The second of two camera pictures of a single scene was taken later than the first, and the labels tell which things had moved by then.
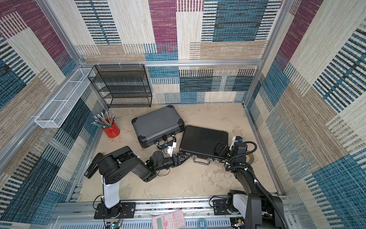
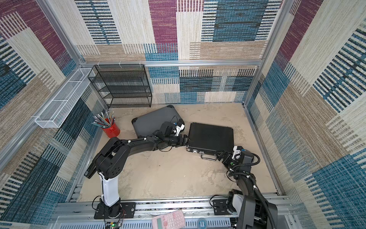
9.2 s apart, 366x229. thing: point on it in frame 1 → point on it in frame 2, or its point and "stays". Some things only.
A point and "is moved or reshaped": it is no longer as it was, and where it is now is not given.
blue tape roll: [201, 223] stays
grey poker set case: [155, 126] stays
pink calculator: [175, 220] stays
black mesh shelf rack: [122, 86] stays
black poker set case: [201, 142] is moved or reshaped
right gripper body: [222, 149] → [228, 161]
